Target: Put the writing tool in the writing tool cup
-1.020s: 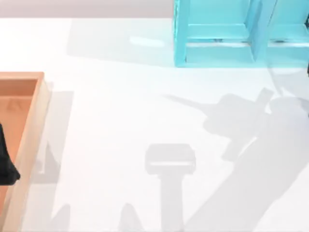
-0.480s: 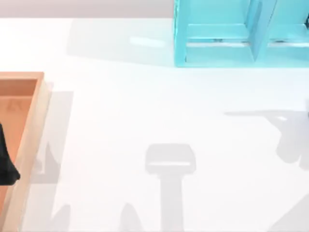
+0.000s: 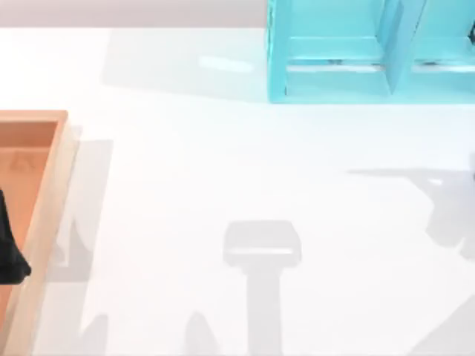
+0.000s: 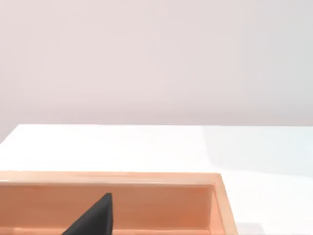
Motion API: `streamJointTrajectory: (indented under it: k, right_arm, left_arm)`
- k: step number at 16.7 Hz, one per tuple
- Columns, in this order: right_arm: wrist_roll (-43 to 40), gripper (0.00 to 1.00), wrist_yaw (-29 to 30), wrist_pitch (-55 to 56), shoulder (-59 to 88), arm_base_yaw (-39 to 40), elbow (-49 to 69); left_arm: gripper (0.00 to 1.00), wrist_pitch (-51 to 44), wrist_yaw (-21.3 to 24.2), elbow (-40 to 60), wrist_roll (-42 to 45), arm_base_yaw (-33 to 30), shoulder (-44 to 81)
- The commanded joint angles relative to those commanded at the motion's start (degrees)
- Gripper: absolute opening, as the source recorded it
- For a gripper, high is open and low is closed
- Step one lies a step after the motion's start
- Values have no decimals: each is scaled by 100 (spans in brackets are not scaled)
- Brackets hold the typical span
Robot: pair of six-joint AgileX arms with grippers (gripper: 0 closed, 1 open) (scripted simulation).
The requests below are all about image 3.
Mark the shallow salmon-coloured box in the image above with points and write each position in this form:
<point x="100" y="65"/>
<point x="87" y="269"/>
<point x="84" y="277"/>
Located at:
<point x="41" y="178"/>

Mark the light blue rack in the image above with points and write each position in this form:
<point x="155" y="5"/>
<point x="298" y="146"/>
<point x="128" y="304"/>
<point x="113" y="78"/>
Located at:
<point x="334" y="48"/>

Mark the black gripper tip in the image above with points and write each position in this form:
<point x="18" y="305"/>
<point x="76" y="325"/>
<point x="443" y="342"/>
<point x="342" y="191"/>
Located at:
<point x="9" y="256"/>

